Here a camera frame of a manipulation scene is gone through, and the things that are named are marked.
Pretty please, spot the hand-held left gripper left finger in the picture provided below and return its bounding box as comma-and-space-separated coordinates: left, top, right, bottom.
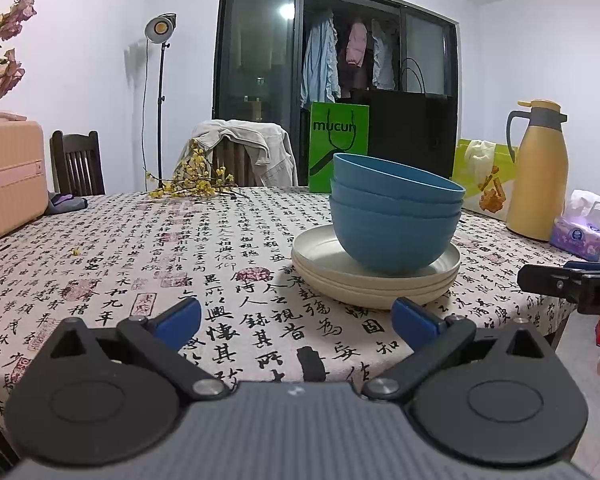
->
30, 296, 231, 402

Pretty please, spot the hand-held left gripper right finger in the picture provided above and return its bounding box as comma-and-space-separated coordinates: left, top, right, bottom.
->
362, 296, 561, 402

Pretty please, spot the blue bowl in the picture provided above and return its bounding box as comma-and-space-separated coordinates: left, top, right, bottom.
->
328, 195, 462, 277
332, 153, 467, 206
330, 177, 465, 221

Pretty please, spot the purple tissue pack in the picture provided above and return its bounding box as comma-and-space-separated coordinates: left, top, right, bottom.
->
549, 189, 600, 262

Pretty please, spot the calligraphy printed tablecloth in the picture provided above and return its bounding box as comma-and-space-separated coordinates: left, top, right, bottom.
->
0, 186, 578, 433

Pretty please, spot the yellow thermos jug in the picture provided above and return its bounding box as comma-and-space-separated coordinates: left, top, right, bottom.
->
505, 99, 568, 242

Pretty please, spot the lime food print bag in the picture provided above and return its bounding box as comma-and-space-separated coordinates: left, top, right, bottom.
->
451, 139, 520, 221

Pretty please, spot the yellow flower branch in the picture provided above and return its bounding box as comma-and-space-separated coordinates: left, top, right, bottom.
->
146, 140, 237, 200

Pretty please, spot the grey and purple cloth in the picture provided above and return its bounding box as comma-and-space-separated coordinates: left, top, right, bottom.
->
45, 191, 88, 216

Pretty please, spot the dark wooden chair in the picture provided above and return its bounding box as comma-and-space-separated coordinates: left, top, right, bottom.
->
50, 130, 106, 197
211, 137, 261, 188

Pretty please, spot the beige jacket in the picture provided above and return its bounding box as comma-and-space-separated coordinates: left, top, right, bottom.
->
182, 119, 299, 188

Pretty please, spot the black paper bag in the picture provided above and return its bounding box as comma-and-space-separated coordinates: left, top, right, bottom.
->
350, 57, 456, 181

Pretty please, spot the pink ribbed hard case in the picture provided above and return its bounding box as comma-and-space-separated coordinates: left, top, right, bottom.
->
0, 111, 48, 250

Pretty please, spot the green paper bag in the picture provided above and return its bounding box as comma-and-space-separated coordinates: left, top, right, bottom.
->
308, 101, 371, 193

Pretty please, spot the light blue hanging shirt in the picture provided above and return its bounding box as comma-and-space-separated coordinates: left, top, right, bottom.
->
370, 20, 398, 92
300, 17, 342, 106

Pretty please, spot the black framed glass door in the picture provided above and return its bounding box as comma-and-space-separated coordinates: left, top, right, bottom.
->
212, 0, 460, 191

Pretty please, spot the pink hanging garment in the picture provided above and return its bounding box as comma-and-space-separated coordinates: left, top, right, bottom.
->
345, 19, 370, 68

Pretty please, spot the studio lamp on black stand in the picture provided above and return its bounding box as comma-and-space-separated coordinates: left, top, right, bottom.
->
144, 12, 178, 183

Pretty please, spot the black lamp cable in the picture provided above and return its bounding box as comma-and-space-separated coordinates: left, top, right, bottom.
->
140, 42, 153, 181

